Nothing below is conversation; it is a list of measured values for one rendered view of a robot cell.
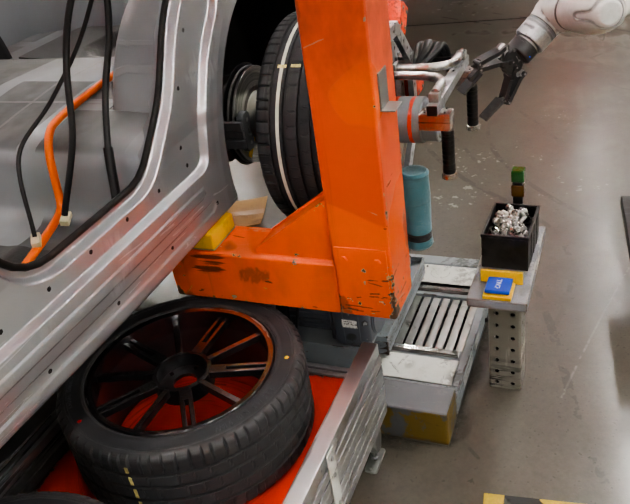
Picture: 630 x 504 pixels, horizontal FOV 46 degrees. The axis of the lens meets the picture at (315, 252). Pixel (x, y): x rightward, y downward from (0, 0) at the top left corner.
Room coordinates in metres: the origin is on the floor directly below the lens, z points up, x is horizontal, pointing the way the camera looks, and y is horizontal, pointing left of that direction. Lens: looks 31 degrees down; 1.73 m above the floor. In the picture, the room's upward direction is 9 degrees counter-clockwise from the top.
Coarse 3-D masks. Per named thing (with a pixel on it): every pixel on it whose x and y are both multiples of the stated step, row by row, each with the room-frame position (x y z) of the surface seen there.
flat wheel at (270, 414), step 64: (128, 320) 1.79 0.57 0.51; (192, 320) 1.79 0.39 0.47; (256, 320) 1.69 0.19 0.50; (64, 384) 1.55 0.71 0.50; (128, 384) 1.69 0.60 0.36; (192, 384) 1.49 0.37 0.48; (256, 384) 1.43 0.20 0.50; (128, 448) 1.27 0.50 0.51; (192, 448) 1.24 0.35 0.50; (256, 448) 1.29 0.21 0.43
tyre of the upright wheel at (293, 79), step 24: (288, 24) 2.19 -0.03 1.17; (288, 48) 2.09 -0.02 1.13; (264, 72) 2.06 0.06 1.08; (288, 72) 2.03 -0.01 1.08; (264, 96) 2.01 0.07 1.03; (288, 96) 1.98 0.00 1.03; (264, 120) 1.99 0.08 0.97; (288, 120) 1.95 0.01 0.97; (264, 144) 1.97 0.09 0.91; (288, 144) 1.94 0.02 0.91; (312, 144) 1.91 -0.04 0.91; (264, 168) 1.97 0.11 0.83; (288, 168) 1.94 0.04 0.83; (312, 168) 1.90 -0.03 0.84; (312, 192) 1.92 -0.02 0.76
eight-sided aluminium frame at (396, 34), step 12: (396, 24) 2.21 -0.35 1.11; (396, 36) 2.23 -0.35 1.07; (396, 48) 2.35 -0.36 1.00; (408, 48) 2.32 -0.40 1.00; (396, 60) 2.35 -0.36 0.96; (408, 60) 2.33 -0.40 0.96; (396, 84) 2.37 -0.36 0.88; (408, 84) 2.35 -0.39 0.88; (408, 144) 2.29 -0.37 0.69; (408, 156) 2.26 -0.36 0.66
